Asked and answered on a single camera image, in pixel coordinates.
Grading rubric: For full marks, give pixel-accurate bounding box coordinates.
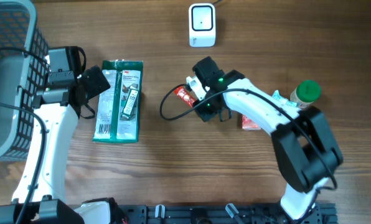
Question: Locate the red coffee stick sachet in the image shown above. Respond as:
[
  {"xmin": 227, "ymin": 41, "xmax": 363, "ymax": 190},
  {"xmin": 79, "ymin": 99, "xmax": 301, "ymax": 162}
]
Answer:
[{"xmin": 174, "ymin": 86, "xmax": 196, "ymax": 108}]

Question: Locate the red white tissue pack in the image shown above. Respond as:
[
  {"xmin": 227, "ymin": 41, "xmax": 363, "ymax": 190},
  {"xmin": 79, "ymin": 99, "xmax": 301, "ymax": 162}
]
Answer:
[{"xmin": 242, "ymin": 115, "xmax": 261, "ymax": 131}]

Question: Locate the green white gloves package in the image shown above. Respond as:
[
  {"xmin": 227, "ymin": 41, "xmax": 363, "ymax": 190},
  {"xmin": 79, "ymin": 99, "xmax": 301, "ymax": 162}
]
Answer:
[{"xmin": 93, "ymin": 60, "xmax": 144, "ymax": 143}]

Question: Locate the green white balm box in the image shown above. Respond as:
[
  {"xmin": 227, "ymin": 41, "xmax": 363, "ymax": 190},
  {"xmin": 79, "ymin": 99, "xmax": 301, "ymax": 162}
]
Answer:
[{"xmin": 121, "ymin": 86, "xmax": 139, "ymax": 119}]

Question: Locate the teal wet wipes pack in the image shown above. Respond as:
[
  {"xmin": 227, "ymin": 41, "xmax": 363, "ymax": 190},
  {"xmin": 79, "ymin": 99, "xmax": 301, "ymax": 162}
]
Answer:
[{"xmin": 272, "ymin": 90, "xmax": 298, "ymax": 107}]

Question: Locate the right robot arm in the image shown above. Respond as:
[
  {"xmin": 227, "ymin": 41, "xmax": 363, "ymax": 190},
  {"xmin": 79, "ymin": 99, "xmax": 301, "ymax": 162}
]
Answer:
[{"xmin": 186, "ymin": 57, "xmax": 344, "ymax": 222}]

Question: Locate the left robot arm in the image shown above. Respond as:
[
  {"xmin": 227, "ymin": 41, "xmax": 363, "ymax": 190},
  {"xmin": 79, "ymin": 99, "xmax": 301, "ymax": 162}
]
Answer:
[{"xmin": 0, "ymin": 46, "xmax": 117, "ymax": 223}]

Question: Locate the white barcode scanner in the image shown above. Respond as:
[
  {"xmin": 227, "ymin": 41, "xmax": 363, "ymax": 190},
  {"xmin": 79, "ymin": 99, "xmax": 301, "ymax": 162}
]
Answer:
[{"xmin": 189, "ymin": 3, "xmax": 216, "ymax": 47}]

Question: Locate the grey plastic mesh basket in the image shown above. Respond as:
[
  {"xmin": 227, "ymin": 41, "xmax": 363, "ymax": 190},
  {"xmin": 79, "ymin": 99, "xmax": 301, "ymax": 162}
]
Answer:
[{"xmin": 0, "ymin": 0, "xmax": 49, "ymax": 161}]

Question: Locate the black left camera cable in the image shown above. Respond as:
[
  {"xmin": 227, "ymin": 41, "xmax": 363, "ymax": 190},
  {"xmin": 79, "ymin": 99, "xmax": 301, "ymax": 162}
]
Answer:
[{"xmin": 0, "ymin": 46, "xmax": 49, "ymax": 224}]

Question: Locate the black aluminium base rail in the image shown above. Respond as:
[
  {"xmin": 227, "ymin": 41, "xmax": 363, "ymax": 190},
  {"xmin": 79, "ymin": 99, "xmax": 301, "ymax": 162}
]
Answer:
[{"xmin": 120, "ymin": 203, "xmax": 339, "ymax": 224}]

